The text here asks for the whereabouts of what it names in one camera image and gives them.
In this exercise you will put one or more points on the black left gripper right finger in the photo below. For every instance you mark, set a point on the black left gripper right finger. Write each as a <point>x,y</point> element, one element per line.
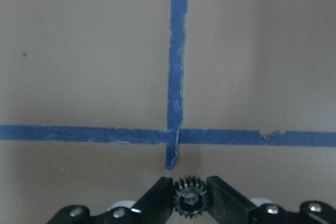
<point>228,205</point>

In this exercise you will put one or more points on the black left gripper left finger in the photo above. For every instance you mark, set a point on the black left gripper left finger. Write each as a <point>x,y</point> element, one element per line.
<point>156,205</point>

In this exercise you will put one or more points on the black bearing gear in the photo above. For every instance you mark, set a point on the black bearing gear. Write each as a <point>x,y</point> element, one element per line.
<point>191,198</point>

